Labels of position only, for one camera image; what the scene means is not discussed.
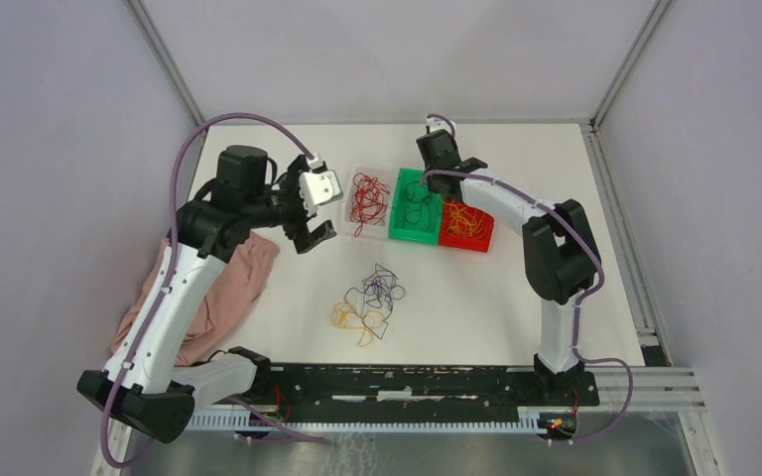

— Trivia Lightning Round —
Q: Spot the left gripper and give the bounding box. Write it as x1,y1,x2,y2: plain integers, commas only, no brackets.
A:
245,156,337,253

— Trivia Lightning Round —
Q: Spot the red thin cable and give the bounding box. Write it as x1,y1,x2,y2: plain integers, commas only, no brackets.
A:
349,172,393,239

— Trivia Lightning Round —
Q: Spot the black thin cable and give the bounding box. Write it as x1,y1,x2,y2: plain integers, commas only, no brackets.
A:
400,180,439,231

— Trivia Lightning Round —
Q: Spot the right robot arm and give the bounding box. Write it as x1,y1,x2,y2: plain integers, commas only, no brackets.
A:
416,126,604,405

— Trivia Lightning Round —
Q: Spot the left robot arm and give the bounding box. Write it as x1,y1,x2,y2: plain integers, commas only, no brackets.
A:
77,145,343,443

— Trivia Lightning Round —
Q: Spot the clear plastic tray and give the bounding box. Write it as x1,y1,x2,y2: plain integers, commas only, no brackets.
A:
340,166,396,239

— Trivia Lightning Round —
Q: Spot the pink cloth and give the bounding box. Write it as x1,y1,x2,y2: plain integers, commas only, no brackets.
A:
111,229,281,368

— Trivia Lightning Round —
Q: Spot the green plastic tray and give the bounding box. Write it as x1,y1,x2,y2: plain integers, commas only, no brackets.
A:
387,168,444,246

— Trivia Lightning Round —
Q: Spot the red plastic tray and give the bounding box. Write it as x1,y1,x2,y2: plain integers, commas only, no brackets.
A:
439,199,495,253

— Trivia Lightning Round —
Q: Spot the purple thin cable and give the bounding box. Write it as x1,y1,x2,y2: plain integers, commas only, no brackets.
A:
343,264,407,330

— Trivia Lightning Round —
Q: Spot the tangled cable pile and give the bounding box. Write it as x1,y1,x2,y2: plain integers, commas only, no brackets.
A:
329,264,407,348

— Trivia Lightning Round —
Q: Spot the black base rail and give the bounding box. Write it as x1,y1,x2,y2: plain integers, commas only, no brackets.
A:
242,363,600,423

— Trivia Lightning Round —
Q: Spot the white cable duct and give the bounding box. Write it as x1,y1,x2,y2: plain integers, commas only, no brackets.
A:
187,406,547,435

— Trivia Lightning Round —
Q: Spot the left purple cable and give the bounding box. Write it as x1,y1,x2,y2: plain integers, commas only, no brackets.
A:
99,112,323,470

